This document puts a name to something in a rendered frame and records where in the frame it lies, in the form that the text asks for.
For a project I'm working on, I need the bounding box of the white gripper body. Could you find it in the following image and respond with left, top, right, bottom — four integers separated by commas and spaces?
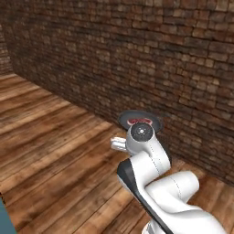
110, 136, 128, 153

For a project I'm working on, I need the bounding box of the black frying pan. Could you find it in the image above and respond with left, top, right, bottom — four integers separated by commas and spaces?
117, 110, 165, 133

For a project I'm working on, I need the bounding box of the red steak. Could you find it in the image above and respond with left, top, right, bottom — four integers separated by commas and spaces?
126, 118, 153, 126

